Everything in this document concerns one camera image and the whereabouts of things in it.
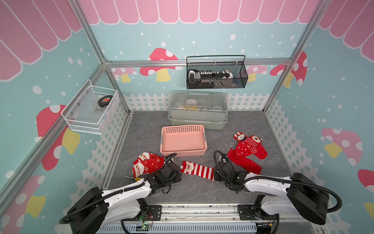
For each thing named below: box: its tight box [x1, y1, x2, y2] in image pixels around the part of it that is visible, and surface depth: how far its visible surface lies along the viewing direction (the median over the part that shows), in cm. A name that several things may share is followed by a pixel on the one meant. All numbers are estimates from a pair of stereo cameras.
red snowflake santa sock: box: [131, 151, 166, 178], surface depth 91 cm
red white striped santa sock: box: [180, 160, 215, 181], surface depth 91 cm
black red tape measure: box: [97, 95, 114, 108], surface depth 79 cm
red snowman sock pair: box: [227, 131, 268, 176], surface depth 98 cm
